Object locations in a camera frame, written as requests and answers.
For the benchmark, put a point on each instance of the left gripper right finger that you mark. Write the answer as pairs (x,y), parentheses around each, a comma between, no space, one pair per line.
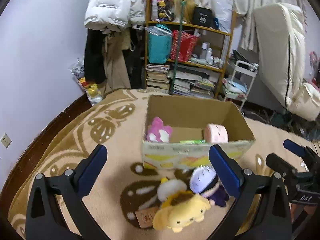
(272,218)

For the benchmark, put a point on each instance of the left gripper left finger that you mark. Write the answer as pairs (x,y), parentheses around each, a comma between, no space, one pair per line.
(44,218)

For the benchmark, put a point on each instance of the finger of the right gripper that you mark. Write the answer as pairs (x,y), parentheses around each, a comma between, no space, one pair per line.
(294,148)
(281,166)

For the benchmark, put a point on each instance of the white-haired doll plush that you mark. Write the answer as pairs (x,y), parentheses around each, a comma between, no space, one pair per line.
(205,182)

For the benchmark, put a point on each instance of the yellow dog plush toy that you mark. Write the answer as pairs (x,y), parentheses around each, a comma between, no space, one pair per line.
(181,210)

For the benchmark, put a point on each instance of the pink round plush roll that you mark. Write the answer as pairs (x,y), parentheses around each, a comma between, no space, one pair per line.
(214,133)

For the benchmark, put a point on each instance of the white duck plush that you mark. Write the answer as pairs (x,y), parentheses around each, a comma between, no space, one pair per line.
(169,187)

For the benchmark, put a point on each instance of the white utility cart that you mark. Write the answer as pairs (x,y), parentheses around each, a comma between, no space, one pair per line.
(235,89)

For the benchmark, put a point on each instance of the open cardboard box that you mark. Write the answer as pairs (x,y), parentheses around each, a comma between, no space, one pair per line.
(188,117)

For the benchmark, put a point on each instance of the brown paper tag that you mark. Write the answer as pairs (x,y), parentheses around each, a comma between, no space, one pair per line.
(145,217)

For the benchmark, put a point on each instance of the pink plush toy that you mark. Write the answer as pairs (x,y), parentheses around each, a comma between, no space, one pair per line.
(158,132)

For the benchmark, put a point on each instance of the cream folded mattress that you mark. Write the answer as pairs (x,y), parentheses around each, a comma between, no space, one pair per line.
(281,41)

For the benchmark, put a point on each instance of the plastic bag with toys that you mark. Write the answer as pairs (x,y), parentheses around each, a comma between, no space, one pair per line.
(90,88)

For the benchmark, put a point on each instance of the stack of books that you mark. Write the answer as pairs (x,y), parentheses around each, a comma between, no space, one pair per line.
(156,77)

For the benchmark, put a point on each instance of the wooden shelf unit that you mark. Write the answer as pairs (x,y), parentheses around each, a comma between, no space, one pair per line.
(202,75)

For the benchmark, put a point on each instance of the red gift bag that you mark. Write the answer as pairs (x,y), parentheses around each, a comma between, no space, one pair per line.
(188,42)

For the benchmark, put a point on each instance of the black hanging garment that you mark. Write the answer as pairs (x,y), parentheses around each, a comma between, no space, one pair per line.
(93,57)

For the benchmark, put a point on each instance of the black box marked 40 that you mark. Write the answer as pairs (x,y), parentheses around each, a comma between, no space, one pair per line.
(202,17)

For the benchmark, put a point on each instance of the teal storage bag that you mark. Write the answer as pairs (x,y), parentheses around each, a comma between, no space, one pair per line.
(159,43)

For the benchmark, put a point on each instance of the blonde wig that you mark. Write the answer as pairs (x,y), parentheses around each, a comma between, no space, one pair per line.
(188,10)

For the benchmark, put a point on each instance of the green pole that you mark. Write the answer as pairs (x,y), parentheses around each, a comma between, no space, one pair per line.
(178,47)

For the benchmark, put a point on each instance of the beige hanging coat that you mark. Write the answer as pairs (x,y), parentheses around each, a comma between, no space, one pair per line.
(114,62)

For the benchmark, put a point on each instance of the white puffer jacket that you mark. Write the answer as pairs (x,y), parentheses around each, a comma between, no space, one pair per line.
(114,15)

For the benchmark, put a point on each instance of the wall socket upper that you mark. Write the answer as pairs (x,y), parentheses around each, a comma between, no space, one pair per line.
(5,140)

